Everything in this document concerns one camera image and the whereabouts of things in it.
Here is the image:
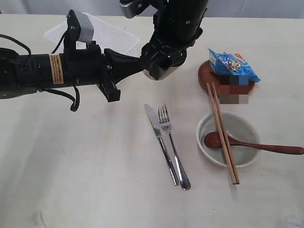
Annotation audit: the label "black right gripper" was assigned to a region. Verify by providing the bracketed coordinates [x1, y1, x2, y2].
[140, 14, 203, 71]

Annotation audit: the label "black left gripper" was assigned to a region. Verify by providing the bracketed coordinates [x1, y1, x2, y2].
[48, 42, 143, 102]

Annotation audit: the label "white perforated plastic basket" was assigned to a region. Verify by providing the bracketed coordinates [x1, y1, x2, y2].
[44, 13, 140, 57]

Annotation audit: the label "clear glass cup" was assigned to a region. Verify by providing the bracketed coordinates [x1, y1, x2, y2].
[143, 51, 187, 81]

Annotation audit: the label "blue snack bag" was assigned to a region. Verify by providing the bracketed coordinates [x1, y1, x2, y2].
[208, 48, 261, 86]

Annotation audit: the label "silver metal table knife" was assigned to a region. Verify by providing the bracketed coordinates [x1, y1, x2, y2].
[144, 104, 179, 186]

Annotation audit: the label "silver metal fork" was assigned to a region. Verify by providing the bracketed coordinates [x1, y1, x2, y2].
[157, 103, 191, 190]

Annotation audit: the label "brown round plate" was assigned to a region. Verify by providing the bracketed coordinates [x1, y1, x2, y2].
[198, 60, 256, 104]

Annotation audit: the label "wooden chopstick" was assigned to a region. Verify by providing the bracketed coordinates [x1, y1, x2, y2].
[212, 83, 240, 184]
[207, 83, 236, 185]

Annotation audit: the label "brown wooden spoon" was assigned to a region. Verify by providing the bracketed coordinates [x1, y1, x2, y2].
[204, 132, 304, 155]

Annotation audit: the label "cream floral ceramic bowl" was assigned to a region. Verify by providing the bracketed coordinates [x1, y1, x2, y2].
[196, 112, 261, 168]

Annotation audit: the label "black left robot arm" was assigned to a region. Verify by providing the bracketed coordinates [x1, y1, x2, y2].
[0, 42, 143, 106]

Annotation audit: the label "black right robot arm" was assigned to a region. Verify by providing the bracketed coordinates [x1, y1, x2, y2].
[140, 0, 208, 77]

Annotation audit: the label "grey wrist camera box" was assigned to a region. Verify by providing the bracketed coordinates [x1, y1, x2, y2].
[119, 0, 150, 19]
[64, 9, 94, 49]

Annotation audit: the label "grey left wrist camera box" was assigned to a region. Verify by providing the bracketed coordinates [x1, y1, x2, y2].
[64, 9, 94, 49]

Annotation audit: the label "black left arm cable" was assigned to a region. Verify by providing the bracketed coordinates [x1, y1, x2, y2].
[0, 30, 81, 112]

